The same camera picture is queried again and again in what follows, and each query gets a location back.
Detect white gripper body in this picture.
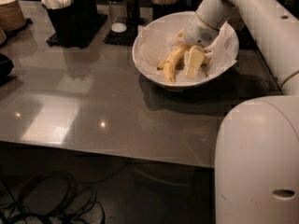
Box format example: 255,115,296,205
180,12,228,48

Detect yellow banana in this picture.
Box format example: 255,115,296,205
163,44,190,84
157,58,208,77

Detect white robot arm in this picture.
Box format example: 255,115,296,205
186,0,299,224

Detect white bowl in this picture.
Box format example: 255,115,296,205
132,11,240,91

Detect white paper liner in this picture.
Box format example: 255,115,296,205
135,13,238,84

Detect black cup with straws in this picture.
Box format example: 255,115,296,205
149,0,188,21

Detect dark pepper grinder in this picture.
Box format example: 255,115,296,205
125,0,140,24

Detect clear salt shaker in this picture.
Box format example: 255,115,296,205
107,0,127,34

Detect black rubber mat left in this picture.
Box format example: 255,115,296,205
46,14,107,49

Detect rear black cup with cutlery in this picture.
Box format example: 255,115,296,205
71,0,97,26

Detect black cup with white cutlery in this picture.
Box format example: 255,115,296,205
41,0,74,47

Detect stack of brown paper bowls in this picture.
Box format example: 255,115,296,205
0,0,26,32

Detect black object at left edge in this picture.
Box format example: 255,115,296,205
0,53,16,86

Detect black cables on floor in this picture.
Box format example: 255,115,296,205
0,170,107,224

